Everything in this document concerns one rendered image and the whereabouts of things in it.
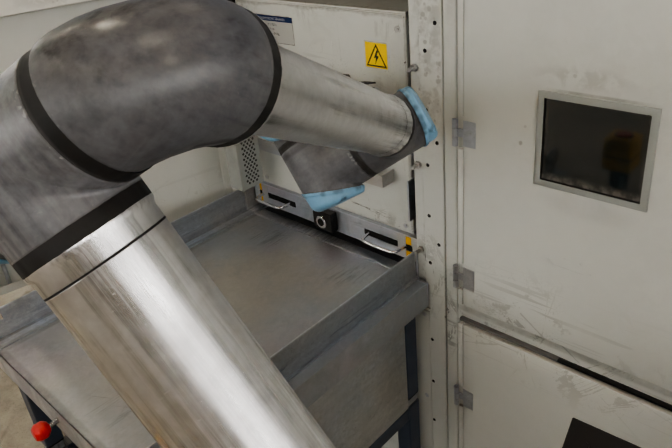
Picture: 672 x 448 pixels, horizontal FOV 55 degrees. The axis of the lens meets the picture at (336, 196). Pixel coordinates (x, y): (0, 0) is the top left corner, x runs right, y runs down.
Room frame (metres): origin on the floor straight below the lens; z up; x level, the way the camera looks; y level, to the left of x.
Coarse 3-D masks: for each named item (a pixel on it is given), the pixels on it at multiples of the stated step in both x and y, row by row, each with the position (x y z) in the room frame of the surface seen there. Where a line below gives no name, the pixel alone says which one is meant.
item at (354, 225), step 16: (256, 192) 1.55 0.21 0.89; (272, 192) 1.50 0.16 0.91; (288, 192) 1.46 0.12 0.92; (288, 208) 1.47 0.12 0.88; (304, 208) 1.42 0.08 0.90; (336, 208) 1.35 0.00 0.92; (352, 224) 1.31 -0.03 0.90; (368, 224) 1.27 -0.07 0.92; (384, 224) 1.25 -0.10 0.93; (368, 240) 1.28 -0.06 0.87; (384, 240) 1.24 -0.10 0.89; (416, 240) 1.18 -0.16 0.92
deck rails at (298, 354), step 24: (240, 192) 1.53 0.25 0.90; (192, 216) 1.42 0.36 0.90; (216, 216) 1.47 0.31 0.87; (240, 216) 1.50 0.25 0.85; (192, 240) 1.40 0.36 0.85; (408, 264) 1.13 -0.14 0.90; (384, 288) 1.07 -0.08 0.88; (0, 312) 1.09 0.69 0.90; (24, 312) 1.12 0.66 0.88; (48, 312) 1.15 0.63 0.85; (336, 312) 0.98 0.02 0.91; (360, 312) 1.02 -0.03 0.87; (0, 336) 1.08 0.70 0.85; (24, 336) 1.08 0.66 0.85; (312, 336) 0.93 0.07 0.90; (336, 336) 0.97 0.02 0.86; (288, 360) 0.89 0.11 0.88; (312, 360) 0.92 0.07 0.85
